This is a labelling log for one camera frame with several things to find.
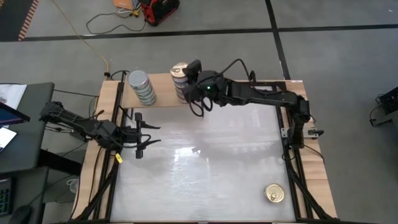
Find orange flat box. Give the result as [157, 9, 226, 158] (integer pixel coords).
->
[112, 0, 141, 12]

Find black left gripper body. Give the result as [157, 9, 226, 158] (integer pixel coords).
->
[105, 112, 144, 159]

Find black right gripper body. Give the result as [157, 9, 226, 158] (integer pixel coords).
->
[182, 72, 228, 107]

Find clear plastic cup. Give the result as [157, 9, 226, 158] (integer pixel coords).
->
[66, 177, 80, 194]

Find red and black case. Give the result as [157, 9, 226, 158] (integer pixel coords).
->
[139, 0, 180, 27]

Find black aluminium table frame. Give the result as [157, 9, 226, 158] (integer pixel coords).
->
[67, 79, 340, 224]

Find black floor cable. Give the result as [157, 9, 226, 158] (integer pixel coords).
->
[85, 11, 147, 35]

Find black power cable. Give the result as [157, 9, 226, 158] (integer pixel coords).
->
[103, 70, 130, 81]

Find black floor tape line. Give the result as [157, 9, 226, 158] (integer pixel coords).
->
[264, 0, 292, 80]
[23, 24, 398, 42]

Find dark laptop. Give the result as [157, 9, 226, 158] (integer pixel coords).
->
[0, 101, 31, 127]

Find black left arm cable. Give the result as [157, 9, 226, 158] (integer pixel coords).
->
[43, 105, 152, 152]

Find grey side table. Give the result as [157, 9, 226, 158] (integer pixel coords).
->
[0, 166, 50, 224]

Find black floor mat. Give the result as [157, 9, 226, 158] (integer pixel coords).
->
[0, 0, 34, 43]

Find black floor equipment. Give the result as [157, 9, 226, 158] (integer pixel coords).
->
[369, 86, 398, 127]

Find grey desk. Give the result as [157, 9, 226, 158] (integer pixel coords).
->
[0, 82, 55, 175]

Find yellow floor cable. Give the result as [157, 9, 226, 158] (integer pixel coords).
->
[51, 0, 110, 73]

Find dark keyboard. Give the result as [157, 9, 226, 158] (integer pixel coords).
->
[0, 177, 12, 218]

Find orange striped floor tape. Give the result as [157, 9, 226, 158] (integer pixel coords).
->
[17, 0, 40, 41]

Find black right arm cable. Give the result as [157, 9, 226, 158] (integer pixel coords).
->
[188, 58, 259, 118]

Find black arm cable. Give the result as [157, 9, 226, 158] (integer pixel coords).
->
[43, 105, 152, 152]
[188, 58, 259, 118]

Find stack of green tuna cans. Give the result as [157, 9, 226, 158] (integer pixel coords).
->
[132, 87, 153, 98]

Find white paper sheet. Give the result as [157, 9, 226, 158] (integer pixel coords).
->
[0, 83, 27, 110]

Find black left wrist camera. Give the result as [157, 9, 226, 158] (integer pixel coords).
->
[99, 120, 118, 135]

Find wooden shelf with black frame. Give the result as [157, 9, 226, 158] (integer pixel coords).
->
[120, 70, 205, 110]

